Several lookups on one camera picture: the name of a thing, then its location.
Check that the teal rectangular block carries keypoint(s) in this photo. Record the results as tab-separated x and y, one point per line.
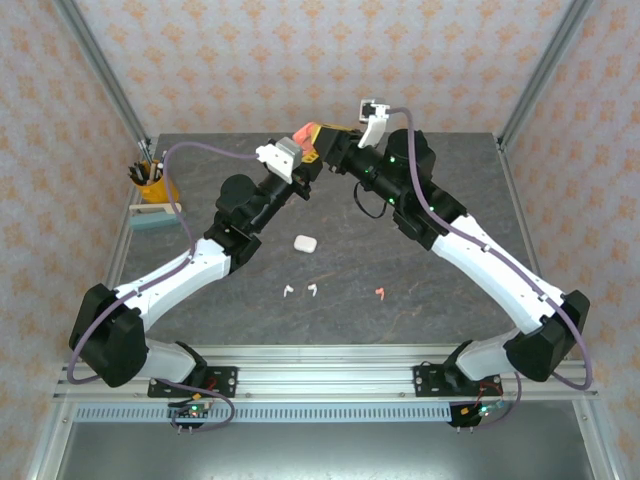
155	222

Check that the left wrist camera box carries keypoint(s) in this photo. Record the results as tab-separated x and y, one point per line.
277	157

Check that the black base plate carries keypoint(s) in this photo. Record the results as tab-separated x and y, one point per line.
225	380
430	382

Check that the aluminium right corner post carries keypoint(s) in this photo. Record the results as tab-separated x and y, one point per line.
546	65

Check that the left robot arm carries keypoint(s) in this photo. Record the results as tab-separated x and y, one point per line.
200	270

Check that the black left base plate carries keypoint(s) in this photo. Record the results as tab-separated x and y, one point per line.
225	380

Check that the aluminium left side rail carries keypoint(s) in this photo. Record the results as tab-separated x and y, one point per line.
119	255

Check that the aluminium right side rail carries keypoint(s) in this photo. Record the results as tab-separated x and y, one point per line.
522	225

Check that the black pen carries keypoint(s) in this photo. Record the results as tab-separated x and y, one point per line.
136	173

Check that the grey metal panel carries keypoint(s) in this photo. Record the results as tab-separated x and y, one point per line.
325	450

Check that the yellow pen cup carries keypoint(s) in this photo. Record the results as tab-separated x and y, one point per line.
157	192

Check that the white pen with blue cap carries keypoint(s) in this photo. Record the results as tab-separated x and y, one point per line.
161	167

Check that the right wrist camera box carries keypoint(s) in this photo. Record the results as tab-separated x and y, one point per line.
372	132

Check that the aluminium left corner post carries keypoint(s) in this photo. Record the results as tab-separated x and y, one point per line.
100	65

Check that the aluminium rail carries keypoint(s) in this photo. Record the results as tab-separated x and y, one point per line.
119	255
522	225

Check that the silver metal pen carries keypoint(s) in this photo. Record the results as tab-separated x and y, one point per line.
148	152
143	151

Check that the white earbud charging case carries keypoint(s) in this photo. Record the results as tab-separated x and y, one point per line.
305	243

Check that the beige flat wooden block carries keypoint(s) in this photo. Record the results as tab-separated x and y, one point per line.
155	208

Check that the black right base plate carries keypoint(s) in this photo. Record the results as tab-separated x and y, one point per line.
430	382

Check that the aluminium corner post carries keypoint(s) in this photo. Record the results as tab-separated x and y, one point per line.
546	65
100	65

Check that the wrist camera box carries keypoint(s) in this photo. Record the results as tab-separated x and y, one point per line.
277	157
372	132

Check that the coral earbud charging case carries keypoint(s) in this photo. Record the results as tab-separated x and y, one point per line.
304	135

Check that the aluminium mounting beam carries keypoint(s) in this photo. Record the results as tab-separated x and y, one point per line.
325	375

